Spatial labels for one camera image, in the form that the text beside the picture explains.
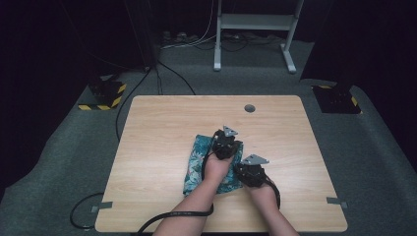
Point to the person's right hand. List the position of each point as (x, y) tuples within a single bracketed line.
[(265, 196)]

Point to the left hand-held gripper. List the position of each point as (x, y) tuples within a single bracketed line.
[(226, 146)]

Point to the power strip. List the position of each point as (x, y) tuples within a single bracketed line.
[(180, 36)]

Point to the teal floral button shirt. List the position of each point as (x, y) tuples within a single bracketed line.
[(196, 160)]

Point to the person's left hand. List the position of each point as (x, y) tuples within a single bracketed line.
[(216, 170)]

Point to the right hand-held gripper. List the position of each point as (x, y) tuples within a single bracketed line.
[(250, 172)]

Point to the white metal stand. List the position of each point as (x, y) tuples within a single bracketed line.
[(255, 22)]

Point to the grey tape piece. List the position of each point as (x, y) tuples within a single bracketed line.
[(103, 206), (336, 201)]

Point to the black yellow striped stand base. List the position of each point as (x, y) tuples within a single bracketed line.
[(336, 100), (108, 93)]

